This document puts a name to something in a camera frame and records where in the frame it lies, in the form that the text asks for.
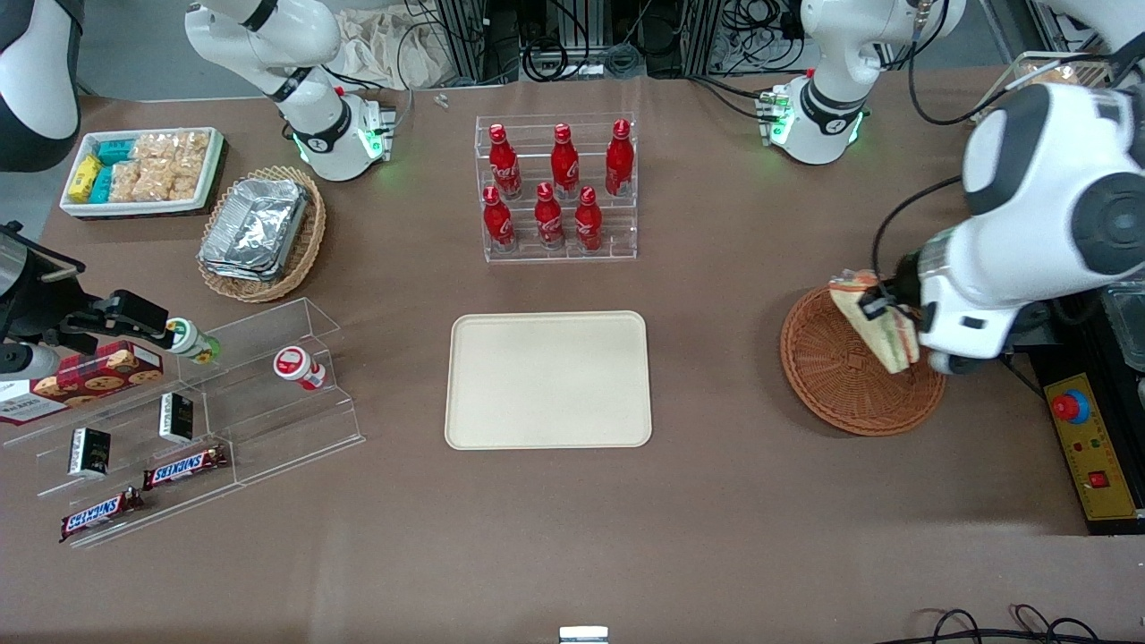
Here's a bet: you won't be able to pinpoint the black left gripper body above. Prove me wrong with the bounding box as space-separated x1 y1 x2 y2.
886 246 936 309

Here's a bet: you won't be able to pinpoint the white rectangular snack bin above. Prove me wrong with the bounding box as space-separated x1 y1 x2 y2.
59 127 225 220

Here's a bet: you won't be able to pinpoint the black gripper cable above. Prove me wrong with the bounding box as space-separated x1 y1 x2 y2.
872 174 967 280

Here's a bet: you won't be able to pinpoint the aluminium foil container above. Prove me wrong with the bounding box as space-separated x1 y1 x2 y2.
202 177 310 271
199 249 289 284

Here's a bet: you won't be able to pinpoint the black base cable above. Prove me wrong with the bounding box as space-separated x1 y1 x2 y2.
689 76 779 122

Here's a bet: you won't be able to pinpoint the light wicker basket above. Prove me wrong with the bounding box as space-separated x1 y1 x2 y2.
197 165 327 303

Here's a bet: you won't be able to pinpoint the small black carton box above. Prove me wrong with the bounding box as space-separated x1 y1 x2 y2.
159 392 195 445
68 428 112 478

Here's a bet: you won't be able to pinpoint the cream plastic serving tray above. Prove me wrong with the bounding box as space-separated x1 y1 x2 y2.
445 310 653 450

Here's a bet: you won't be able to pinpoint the red cola bottle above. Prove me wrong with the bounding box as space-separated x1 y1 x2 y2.
534 182 565 250
606 119 635 198
483 185 515 251
574 186 603 252
488 123 522 199
550 123 580 199

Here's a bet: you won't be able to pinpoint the white crumpled cloth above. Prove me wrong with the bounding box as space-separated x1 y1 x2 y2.
335 9 448 90

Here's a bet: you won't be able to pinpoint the clear acrylic bottle rack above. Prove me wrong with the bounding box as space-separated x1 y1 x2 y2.
474 112 639 263

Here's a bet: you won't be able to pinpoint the red plaid cookie box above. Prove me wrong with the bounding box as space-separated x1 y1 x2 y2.
0 340 165 426

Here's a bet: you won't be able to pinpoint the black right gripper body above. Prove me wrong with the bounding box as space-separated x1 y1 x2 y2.
0 228 90 345

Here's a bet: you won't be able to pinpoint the yellow snack packet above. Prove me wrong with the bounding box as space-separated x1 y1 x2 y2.
68 157 101 202

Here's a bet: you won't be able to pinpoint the triangle sandwich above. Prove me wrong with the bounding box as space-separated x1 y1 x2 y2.
827 271 920 375

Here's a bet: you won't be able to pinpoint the red lidded snack cup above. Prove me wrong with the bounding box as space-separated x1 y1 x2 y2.
273 346 328 392

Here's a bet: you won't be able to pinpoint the black floor cables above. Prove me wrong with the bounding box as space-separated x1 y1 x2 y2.
903 604 1145 644

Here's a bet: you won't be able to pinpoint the yellow emergency stop box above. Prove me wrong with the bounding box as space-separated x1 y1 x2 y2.
1042 371 1145 536

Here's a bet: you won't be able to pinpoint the brown Snickers bar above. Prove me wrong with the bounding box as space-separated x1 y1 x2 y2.
59 487 146 544
141 445 230 491

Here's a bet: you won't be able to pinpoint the clear acrylic stepped shelf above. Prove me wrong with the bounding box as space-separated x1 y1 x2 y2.
0 297 366 549

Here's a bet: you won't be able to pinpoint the black coiled cable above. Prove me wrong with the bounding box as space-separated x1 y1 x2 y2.
522 36 573 83

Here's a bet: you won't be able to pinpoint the clear plastic container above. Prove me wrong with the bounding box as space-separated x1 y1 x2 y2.
1100 282 1145 372

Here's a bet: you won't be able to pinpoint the brown wicker basket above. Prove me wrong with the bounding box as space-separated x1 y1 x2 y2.
780 282 947 437

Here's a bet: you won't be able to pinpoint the green sunflower snack cup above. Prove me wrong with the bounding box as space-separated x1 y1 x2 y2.
165 318 222 365

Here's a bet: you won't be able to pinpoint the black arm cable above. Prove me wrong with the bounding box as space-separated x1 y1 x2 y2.
908 22 1119 126

